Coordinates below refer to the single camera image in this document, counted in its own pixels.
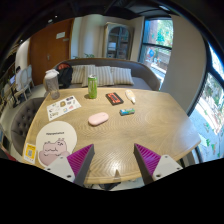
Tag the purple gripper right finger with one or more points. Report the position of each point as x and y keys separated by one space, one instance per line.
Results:
x=153 y=166

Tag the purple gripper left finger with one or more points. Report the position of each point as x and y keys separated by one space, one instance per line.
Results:
x=74 y=167

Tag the round white mouse pad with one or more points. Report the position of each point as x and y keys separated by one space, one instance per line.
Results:
x=55 y=139

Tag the pink computer mouse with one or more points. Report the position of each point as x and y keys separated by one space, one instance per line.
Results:
x=98 y=118

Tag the yellow QR code card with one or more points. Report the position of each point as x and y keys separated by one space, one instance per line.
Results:
x=29 y=153

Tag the small teal blue pack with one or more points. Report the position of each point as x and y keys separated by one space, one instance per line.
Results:
x=124 y=112

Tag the white sticker sheet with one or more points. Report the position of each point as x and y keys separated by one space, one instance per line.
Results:
x=62 y=107

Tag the grey tufted armchair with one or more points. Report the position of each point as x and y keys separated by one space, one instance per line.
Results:
x=22 y=122

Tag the cream white tube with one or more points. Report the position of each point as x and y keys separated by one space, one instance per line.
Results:
x=130 y=95

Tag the green drink can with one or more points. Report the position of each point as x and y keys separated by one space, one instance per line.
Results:
x=92 y=86

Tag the grey curved sofa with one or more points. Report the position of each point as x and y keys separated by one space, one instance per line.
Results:
x=144 y=78

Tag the striped cushion middle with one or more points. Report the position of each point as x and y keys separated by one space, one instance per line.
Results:
x=103 y=74

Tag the striped cushion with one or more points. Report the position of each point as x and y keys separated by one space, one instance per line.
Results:
x=77 y=75
x=103 y=74
x=122 y=76

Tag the black backpack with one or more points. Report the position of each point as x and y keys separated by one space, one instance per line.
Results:
x=65 y=75

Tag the striped cushion right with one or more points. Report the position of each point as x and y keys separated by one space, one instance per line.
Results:
x=122 y=76

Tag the striped cushion left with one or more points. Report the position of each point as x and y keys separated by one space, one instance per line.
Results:
x=77 y=75

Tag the white chair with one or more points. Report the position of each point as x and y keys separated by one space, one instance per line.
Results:
x=22 y=82

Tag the orange wooden door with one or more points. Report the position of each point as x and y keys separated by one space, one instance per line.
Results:
x=48 y=47

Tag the glass door cabinet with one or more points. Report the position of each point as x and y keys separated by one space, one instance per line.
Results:
x=117 y=41

